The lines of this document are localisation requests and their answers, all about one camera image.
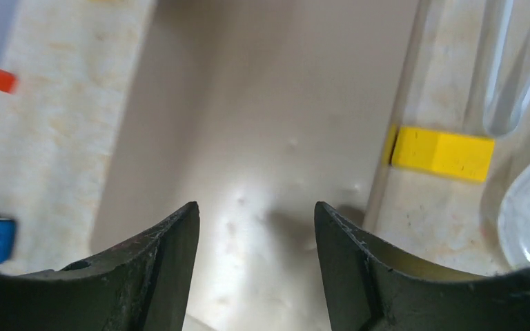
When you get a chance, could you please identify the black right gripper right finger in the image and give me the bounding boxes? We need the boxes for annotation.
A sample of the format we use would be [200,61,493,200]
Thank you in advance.
[314,202,530,330]

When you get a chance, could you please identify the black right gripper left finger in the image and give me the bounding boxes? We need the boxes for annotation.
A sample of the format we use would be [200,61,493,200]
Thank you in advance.
[0,202,200,330]

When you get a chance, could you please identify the gold box lid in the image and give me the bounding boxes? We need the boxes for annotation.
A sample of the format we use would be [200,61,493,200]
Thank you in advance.
[90,1,421,330]

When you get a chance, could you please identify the metal tweezers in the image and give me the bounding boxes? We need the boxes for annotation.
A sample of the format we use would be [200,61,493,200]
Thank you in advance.
[482,1,530,138]

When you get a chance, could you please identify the yellow block centre table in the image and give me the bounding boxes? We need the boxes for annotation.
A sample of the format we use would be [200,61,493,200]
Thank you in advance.
[391,126,495,183]

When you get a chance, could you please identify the red small block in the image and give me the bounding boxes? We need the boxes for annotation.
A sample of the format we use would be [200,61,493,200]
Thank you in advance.
[0,69,18,94]

